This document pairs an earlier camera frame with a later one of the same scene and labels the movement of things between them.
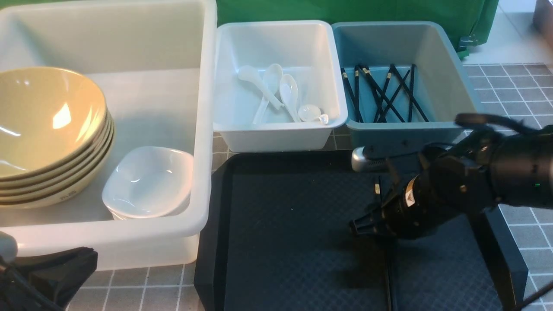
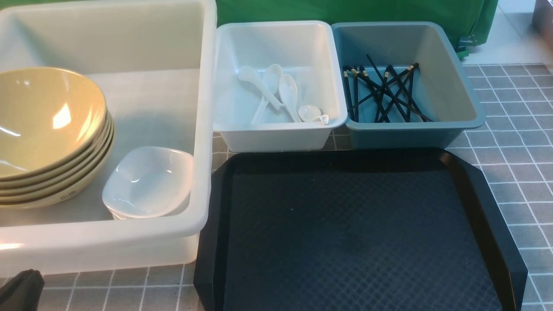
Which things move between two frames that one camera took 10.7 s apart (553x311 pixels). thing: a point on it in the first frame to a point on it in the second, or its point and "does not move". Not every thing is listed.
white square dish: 145,182 does not move
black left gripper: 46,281 to 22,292
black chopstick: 388,287 to 388,87
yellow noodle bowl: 49,117 does not move
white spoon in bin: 252,74 does not move
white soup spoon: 289,89 does not move
